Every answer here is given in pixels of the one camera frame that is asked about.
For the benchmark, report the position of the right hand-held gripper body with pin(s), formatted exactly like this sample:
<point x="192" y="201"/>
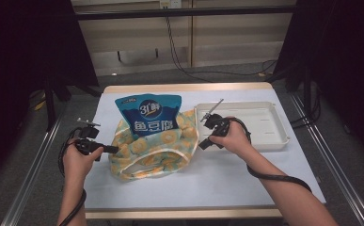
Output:
<point x="218" y="125"/>

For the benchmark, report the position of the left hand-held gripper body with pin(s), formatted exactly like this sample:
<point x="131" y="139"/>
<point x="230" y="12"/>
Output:
<point x="87" y="142"/>

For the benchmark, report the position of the teal orange-print cloth bag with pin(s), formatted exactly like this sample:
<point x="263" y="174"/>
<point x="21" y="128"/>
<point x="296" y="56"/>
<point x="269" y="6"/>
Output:
<point x="157" y="150"/>

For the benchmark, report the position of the blue snack packet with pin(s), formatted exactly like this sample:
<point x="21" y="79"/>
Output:
<point x="150" y="116"/>

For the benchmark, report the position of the person's right hand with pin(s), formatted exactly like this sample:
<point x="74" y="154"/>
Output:
<point x="236" y="139"/>

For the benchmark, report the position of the person's left hand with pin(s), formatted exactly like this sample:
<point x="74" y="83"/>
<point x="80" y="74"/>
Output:
<point x="77" y="166"/>

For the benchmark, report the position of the white plastic tray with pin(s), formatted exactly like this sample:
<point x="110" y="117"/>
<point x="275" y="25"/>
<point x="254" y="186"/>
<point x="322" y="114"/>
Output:
<point x="261" y="125"/>

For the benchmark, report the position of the white table mat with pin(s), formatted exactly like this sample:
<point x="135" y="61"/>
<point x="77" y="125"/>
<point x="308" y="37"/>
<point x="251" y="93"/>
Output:
<point x="201" y="188"/>

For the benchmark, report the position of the black metal stand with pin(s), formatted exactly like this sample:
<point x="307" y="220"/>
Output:
<point x="50" y="106"/>

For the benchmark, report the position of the beige wooden cabinet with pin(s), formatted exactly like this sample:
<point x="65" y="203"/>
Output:
<point x="233" y="37"/>

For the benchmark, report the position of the dark curtain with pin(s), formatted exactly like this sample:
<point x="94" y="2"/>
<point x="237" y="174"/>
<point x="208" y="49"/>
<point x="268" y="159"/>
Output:
<point x="23" y="62"/>
<point x="342" y="62"/>

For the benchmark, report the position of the black horizontal bar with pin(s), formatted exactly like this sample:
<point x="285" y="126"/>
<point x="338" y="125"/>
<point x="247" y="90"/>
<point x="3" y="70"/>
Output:
<point x="182" y="12"/>

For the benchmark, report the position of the white wall socket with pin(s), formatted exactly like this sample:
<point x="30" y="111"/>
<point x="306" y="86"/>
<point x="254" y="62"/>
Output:
<point x="170" y="3"/>

